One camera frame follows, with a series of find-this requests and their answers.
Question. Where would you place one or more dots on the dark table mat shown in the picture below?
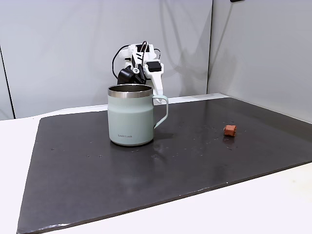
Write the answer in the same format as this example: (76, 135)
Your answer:
(97, 182)

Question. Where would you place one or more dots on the pale green steel mug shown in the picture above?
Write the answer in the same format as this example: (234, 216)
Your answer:
(129, 117)

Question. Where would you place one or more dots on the black oval camera box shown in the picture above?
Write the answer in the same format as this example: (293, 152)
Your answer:
(124, 75)

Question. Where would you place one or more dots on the small red-brown cube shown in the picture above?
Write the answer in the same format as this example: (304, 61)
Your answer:
(230, 130)

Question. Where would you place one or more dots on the black overhead fixture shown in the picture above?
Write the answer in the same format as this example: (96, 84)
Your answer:
(237, 1)

